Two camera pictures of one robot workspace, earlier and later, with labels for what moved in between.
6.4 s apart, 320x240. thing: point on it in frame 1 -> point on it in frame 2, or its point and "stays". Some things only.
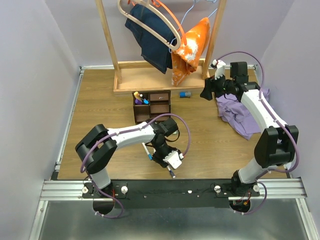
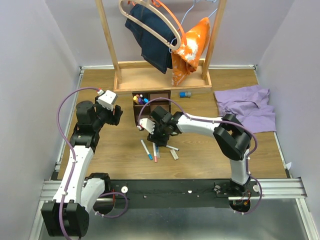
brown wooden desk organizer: (159, 103) stays
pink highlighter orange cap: (136, 95) -> (135, 98)
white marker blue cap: (150, 156) stays
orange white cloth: (185, 59) stays
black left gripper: (159, 159) -> (114, 119)
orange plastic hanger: (156, 5) stays
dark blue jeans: (156, 55) stays
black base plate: (167, 194) stays
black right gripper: (210, 85) -> (161, 141)
